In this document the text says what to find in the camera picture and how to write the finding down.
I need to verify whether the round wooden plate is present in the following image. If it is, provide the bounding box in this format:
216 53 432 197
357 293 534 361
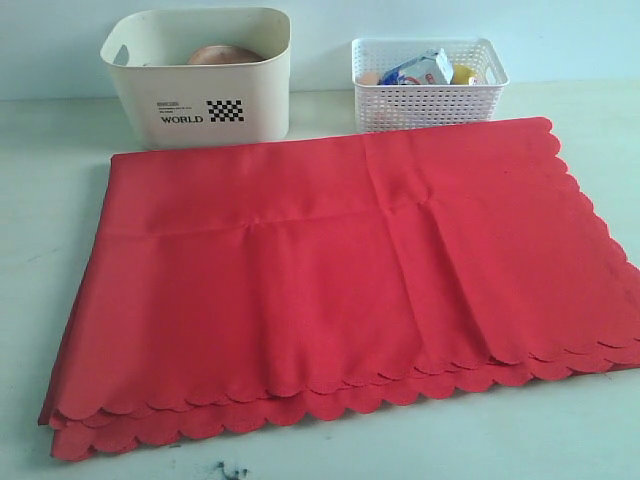
187 45 264 65

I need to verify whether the cream plastic bin WORLD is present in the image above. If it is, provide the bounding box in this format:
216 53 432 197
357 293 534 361
100 6 291 149

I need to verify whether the brown egg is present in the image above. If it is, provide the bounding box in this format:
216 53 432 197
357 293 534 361
358 72 380 86

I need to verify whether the red scalloped tablecloth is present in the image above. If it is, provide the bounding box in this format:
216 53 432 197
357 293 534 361
39 117 639 461

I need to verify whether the white perforated plastic basket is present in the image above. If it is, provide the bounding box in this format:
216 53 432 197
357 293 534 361
351 37 509 132

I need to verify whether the yellow lemon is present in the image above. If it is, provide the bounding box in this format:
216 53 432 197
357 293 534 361
451 64 478 86

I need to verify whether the blue white milk carton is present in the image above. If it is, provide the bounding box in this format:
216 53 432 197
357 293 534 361
379 48 454 85

